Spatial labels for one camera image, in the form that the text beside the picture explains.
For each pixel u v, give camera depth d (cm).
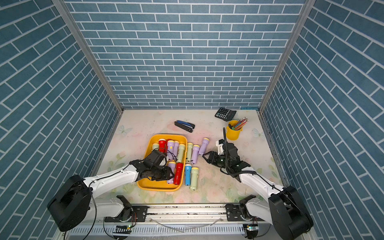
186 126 108
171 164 86
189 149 93
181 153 92
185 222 72
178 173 84
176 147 94
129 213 68
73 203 41
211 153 76
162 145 96
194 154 92
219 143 80
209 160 76
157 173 72
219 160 75
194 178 83
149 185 81
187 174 83
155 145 95
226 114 116
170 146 91
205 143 97
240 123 94
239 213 74
